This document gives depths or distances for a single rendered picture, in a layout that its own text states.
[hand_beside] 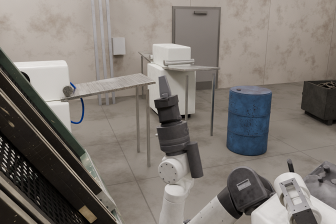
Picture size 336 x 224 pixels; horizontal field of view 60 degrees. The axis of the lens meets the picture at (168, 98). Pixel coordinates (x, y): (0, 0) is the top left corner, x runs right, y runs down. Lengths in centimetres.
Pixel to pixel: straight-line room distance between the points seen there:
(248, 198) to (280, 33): 842
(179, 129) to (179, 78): 452
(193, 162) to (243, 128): 331
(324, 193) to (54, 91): 287
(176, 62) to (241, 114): 172
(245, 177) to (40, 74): 269
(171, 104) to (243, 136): 340
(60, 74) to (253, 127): 252
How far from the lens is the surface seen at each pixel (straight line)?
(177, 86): 532
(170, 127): 79
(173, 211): 89
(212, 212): 93
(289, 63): 952
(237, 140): 419
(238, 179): 89
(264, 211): 82
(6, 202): 51
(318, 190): 85
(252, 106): 400
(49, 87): 330
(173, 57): 516
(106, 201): 150
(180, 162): 81
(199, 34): 771
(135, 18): 720
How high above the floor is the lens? 179
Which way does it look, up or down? 15 degrees down
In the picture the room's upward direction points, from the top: straight up
